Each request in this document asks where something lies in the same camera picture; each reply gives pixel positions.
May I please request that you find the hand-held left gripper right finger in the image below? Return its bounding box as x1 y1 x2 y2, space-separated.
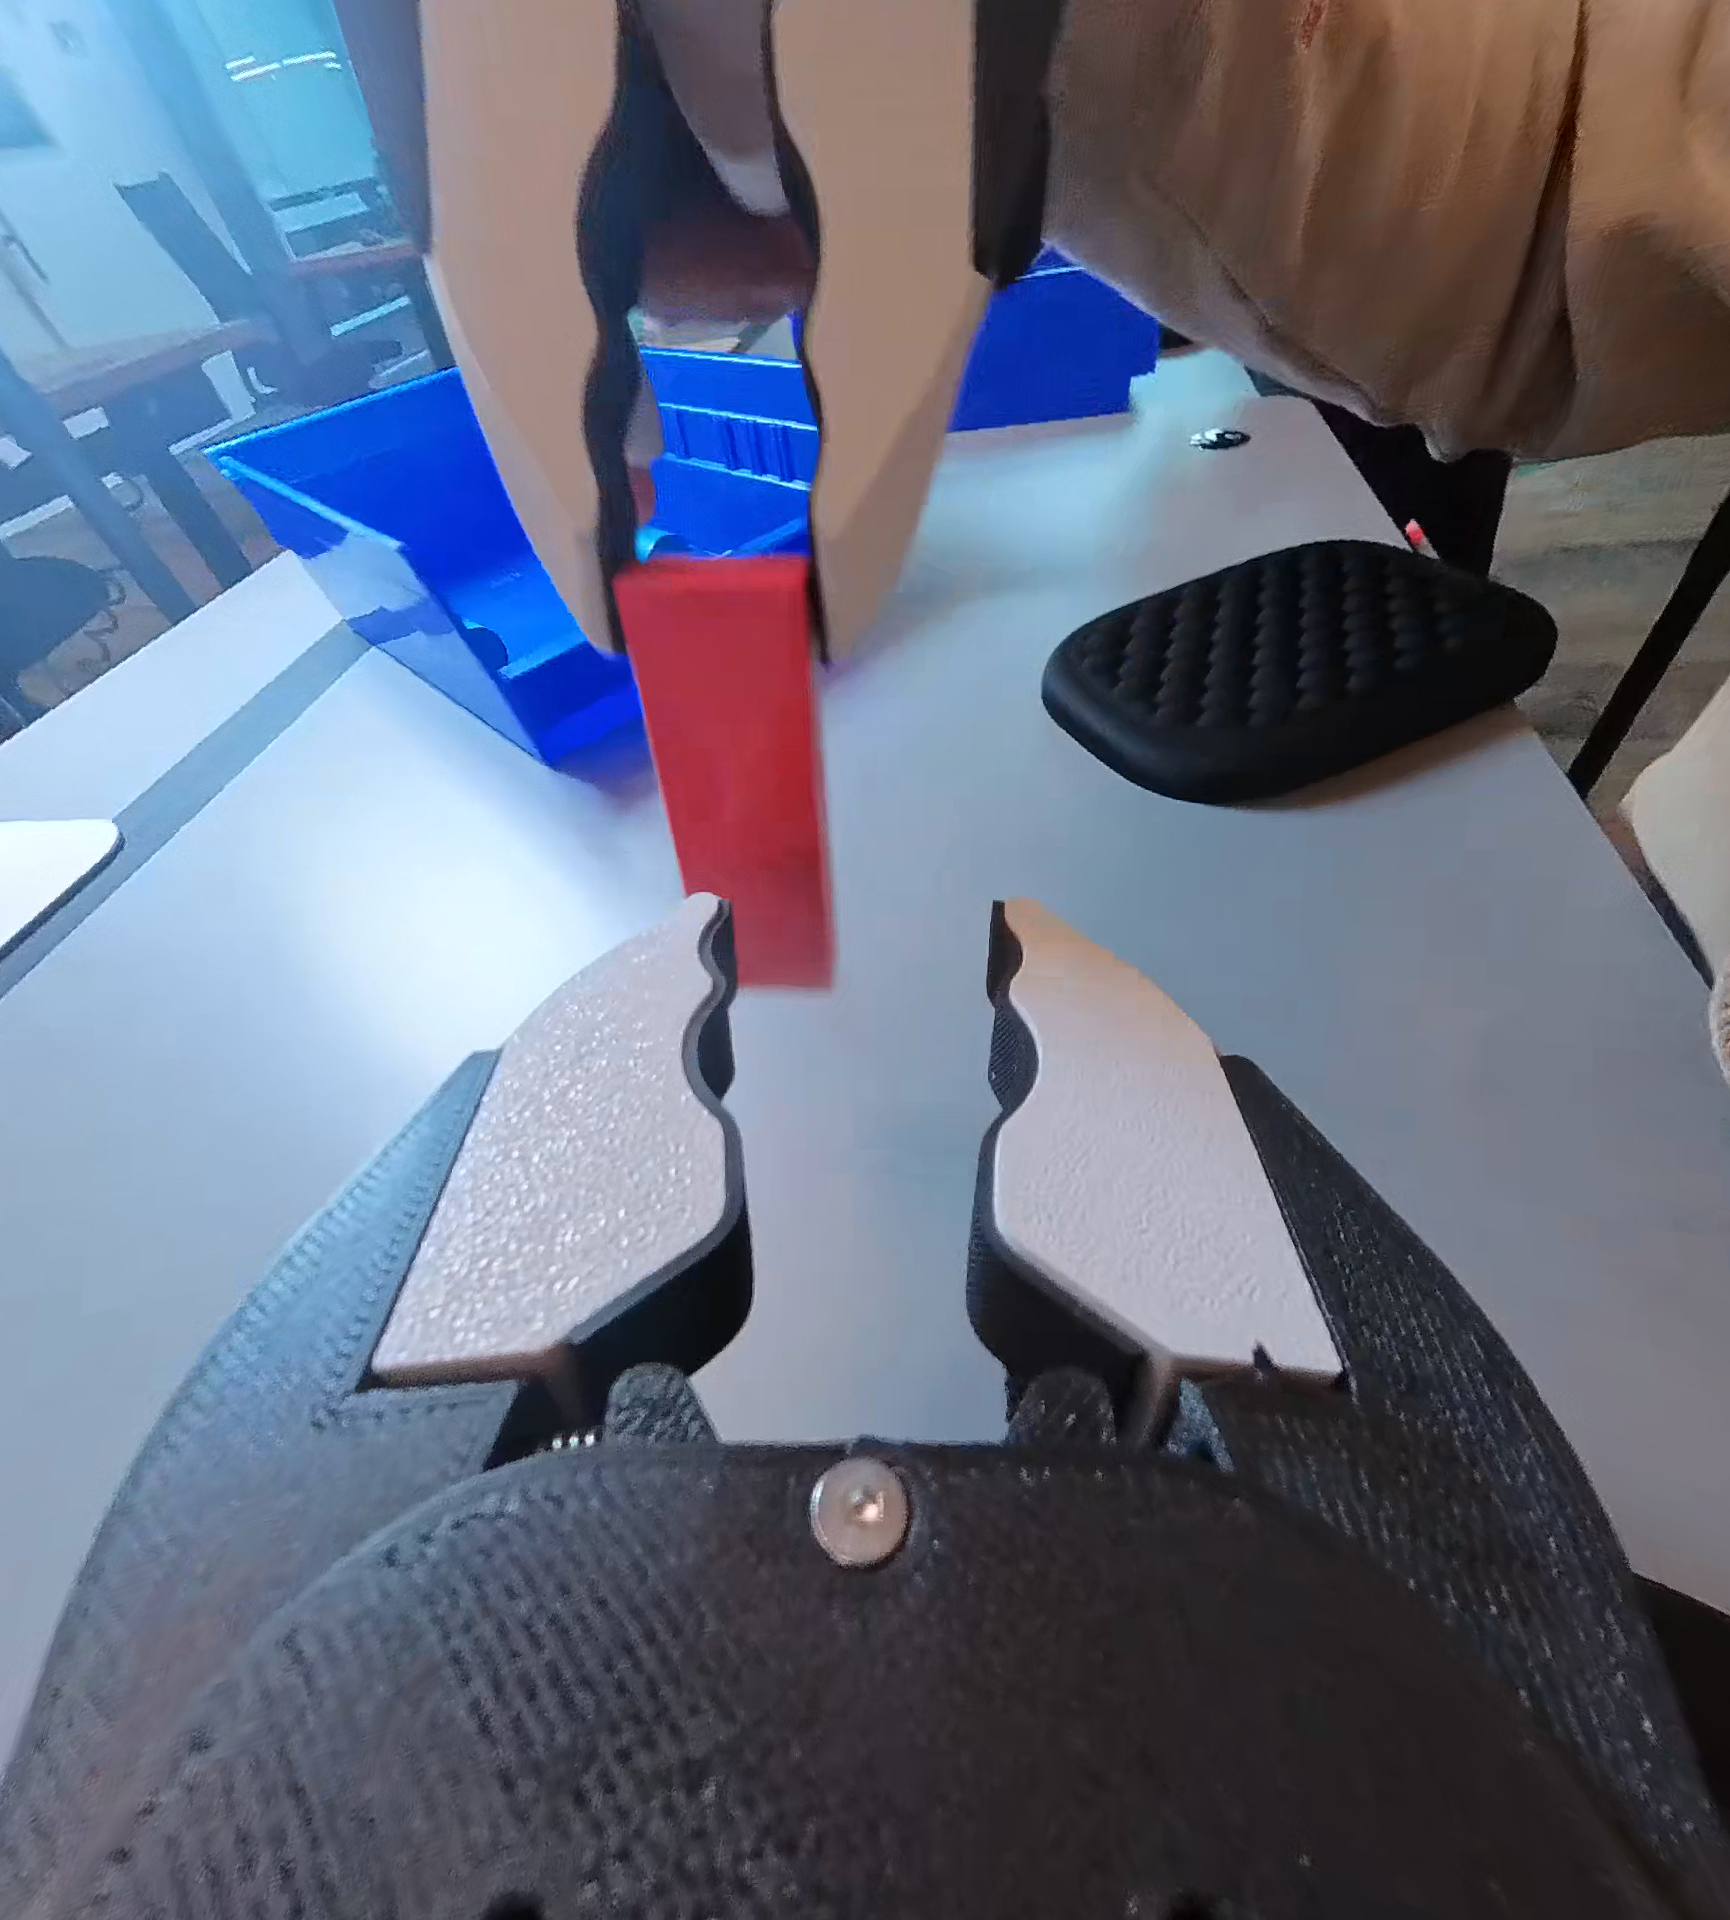
967 899 1347 1445

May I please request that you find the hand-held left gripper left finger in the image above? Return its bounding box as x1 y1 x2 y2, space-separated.
369 894 753 1452

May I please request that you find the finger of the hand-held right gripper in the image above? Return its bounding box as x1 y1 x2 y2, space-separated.
419 0 657 656
766 0 997 669

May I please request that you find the blue plastic bin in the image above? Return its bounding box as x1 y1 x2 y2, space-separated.
952 247 1163 432
202 348 867 791

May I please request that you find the red rectangular wooden block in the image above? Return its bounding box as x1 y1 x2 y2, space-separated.
612 554 837 991

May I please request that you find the person's right forearm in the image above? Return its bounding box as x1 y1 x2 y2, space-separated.
1045 0 1730 461

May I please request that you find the person's right hand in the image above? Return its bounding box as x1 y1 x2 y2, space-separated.
631 0 822 324

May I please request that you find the black office chair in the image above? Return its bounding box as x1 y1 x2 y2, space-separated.
0 457 112 744
114 172 404 410

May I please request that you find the wooden background desk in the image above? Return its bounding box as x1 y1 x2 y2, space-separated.
0 322 264 601

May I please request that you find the black wrist rest pad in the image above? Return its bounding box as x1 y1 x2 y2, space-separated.
1042 539 1559 804

